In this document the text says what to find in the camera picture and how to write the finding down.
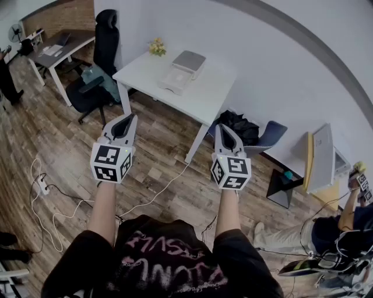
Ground white paper sheets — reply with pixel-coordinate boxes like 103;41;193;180
41;44;64;58

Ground black cable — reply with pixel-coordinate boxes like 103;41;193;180
37;172;125;222

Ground white cabinet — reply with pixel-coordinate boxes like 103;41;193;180
306;123;352;195

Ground yellow flower bunch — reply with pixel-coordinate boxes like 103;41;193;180
148;37;167;58

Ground black bag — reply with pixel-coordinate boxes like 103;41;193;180
218;109;261;147

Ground black floor stand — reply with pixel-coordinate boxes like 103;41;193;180
266;168;304;210

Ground person's black printed shirt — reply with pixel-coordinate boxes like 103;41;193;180
40;214;285;298

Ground white power strip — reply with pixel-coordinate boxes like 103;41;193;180
37;177;51;196

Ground white shelf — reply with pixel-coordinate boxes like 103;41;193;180
25;28;46;45

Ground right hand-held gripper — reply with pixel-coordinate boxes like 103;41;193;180
210;123;252;191

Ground black office chair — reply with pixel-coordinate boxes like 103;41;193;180
65;9;121;126

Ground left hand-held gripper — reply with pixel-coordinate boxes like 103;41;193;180
90;113;139;185

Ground person's right forearm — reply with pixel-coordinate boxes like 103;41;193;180
214;188;243;243

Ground yellow board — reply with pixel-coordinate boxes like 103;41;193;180
302;131;316;192

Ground white metal frame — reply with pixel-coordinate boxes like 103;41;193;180
0;261;30;298

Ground grey laptop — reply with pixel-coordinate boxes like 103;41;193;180
47;31;72;48

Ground teal cloth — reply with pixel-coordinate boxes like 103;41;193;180
80;65;122;104

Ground grey desk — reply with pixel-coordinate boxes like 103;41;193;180
27;29;97;108

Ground white table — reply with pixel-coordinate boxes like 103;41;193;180
112;49;238;165

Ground person's left forearm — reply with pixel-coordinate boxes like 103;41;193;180
86;180;118;246

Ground black standing fan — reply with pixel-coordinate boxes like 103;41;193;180
7;23;24;45

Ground blue chair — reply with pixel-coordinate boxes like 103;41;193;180
207;120;289;155

